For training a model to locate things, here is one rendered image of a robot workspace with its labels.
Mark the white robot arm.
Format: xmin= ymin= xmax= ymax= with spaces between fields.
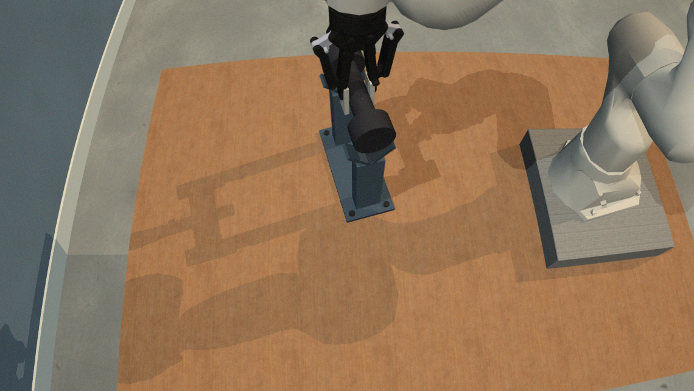
xmin=323 ymin=0 xmax=694 ymax=221

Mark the black dumbbell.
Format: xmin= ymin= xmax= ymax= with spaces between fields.
xmin=328 ymin=44 xmax=396 ymax=153

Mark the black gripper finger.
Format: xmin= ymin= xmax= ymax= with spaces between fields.
xmin=310 ymin=31 xmax=357 ymax=115
xmin=363 ymin=21 xmax=404 ymax=105

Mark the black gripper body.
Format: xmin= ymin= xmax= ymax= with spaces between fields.
xmin=326 ymin=6 xmax=388 ymax=52

